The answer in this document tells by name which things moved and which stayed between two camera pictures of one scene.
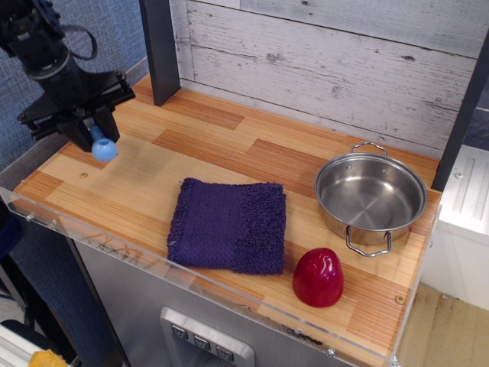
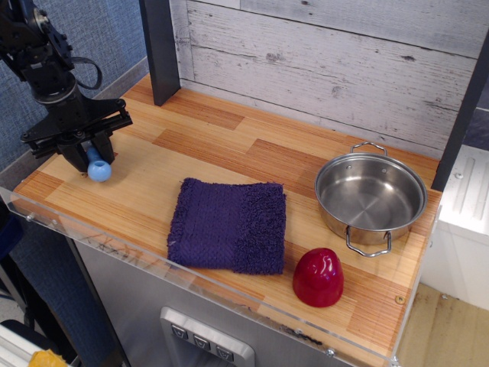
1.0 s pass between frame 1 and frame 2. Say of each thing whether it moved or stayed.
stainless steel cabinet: stayed
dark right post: stayed
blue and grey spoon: moved
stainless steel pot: stayed
